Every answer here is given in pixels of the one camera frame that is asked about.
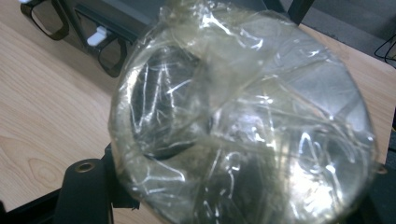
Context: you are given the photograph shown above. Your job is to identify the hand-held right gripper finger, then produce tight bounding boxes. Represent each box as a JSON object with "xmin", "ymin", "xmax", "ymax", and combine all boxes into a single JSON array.
[{"xmin": 104, "ymin": 143, "xmax": 141, "ymax": 211}]

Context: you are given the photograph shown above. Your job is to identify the amber jar with lid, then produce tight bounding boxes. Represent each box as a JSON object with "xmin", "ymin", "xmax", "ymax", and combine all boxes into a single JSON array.
[{"xmin": 106, "ymin": 0, "xmax": 379, "ymax": 224}]

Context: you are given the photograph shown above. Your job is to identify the black metal corner rack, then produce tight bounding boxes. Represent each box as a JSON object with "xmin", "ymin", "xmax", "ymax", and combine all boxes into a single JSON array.
[{"xmin": 20, "ymin": 0, "xmax": 316, "ymax": 78}]

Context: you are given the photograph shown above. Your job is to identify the long black floor cable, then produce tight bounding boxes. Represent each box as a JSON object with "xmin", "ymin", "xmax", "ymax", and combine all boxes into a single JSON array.
[{"xmin": 373, "ymin": 33, "xmax": 396, "ymax": 69}]

